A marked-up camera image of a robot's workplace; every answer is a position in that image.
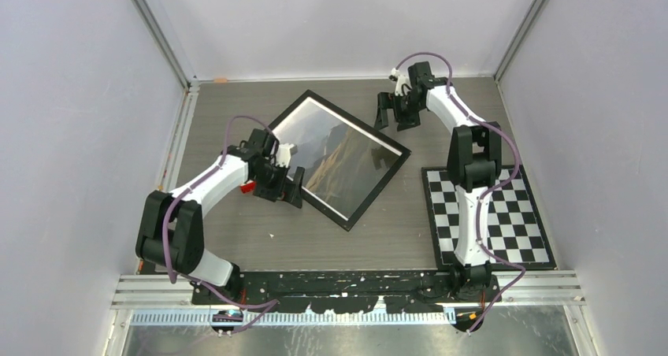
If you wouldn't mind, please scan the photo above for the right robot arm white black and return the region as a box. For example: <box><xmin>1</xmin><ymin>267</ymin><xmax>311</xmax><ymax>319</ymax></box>
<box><xmin>374</xmin><ymin>61</ymin><xmax>502</xmax><ymax>302</ymax></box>

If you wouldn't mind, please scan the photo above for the red screw box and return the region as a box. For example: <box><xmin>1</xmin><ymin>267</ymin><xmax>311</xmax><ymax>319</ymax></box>
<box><xmin>239</xmin><ymin>180</ymin><xmax>256</xmax><ymax>194</ymax></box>

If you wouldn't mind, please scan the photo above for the black picture frame with photo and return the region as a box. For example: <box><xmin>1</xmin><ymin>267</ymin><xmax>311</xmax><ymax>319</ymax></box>
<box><xmin>269</xmin><ymin>90</ymin><xmax>411</xmax><ymax>232</ymax></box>

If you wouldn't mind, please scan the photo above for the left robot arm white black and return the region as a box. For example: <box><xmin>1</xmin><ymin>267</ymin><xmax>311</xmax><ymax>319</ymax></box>
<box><xmin>135</xmin><ymin>128</ymin><xmax>305</xmax><ymax>304</ymax></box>

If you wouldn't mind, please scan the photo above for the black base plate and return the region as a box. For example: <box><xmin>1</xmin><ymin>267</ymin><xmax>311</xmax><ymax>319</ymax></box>
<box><xmin>191</xmin><ymin>270</ymin><xmax>502</xmax><ymax>314</ymax></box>

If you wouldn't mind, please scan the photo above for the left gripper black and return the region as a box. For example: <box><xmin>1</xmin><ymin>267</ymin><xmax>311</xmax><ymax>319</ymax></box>
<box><xmin>251</xmin><ymin>161</ymin><xmax>303</xmax><ymax>207</ymax></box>

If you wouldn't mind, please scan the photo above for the black white checkerboard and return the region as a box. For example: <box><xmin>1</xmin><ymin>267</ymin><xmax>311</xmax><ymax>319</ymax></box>
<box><xmin>421</xmin><ymin>166</ymin><xmax>557</xmax><ymax>271</ymax></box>

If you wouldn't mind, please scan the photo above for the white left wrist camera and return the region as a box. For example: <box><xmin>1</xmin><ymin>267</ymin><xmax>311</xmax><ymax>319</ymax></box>
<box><xmin>275</xmin><ymin>143</ymin><xmax>298</xmax><ymax>169</ymax></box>

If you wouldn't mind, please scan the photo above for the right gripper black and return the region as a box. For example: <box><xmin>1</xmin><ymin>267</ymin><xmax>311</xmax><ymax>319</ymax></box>
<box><xmin>373</xmin><ymin>91</ymin><xmax>422</xmax><ymax>132</ymax></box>

